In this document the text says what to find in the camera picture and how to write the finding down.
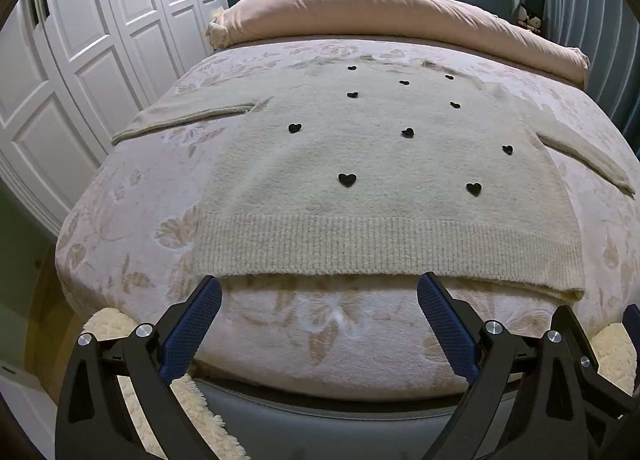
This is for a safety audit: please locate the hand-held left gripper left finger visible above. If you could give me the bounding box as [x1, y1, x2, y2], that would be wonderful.
[54, 275, 223, 460]

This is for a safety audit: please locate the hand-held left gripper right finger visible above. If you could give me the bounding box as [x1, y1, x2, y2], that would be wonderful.
[416, 271, 587, 460]

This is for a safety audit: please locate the pink duvet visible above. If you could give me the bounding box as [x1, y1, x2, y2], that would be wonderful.
[206, 0, 590, 88]

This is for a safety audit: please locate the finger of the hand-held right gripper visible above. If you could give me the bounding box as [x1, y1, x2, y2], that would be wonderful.
[552, 306, 640, 441]
[620, 304, 640, 337]

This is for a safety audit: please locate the white furniture piece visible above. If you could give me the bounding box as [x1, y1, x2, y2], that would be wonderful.
[0, 362, 57, 460]

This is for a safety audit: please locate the small white bedside object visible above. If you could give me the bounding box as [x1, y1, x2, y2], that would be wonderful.
[517, 5, 544, 32]

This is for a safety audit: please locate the cream fluffy rug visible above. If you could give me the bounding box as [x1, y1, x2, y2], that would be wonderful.
[82, 307, 638, 460]

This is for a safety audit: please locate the cream sweater with black hearts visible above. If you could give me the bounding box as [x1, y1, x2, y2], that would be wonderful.
[111, 58, 637, 303]

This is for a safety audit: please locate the grey bed frame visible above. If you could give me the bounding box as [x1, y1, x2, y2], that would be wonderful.
[192, 375, 471, 460]

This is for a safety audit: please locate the grey blue curtain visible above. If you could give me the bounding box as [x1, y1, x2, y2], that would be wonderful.
[542, 0, 640, 151]

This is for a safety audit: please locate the white panelled wardrobe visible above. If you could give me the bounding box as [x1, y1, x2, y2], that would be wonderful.
[0, 0, 230, 236]

